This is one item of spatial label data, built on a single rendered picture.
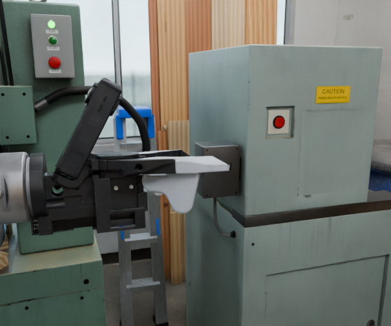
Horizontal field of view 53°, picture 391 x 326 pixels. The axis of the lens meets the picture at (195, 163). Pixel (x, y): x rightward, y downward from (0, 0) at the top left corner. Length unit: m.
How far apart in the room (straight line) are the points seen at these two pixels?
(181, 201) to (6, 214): 0.17
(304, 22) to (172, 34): 1.04
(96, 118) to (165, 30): 2.15
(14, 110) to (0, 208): 0.71
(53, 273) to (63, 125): 0.42
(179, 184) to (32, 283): 0.88
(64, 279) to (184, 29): 1.79
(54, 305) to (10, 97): 0.60
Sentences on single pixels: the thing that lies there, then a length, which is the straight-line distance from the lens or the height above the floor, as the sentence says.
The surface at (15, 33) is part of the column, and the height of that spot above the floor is 1.44.
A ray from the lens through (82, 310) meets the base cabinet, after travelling 1.30.
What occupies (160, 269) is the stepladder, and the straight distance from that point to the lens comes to 2.16.
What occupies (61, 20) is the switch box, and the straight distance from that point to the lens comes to 1.15.
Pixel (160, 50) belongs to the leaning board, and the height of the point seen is 1.46.
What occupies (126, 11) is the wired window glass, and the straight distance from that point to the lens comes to 2.75.
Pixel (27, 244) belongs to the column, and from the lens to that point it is 1.31.
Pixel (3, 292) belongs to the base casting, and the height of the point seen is 0.75.
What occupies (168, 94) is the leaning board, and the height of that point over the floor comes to 1.20.
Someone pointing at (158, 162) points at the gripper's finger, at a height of 1.25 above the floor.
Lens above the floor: 1.34
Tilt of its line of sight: 13 degrees down
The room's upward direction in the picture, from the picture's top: straight up
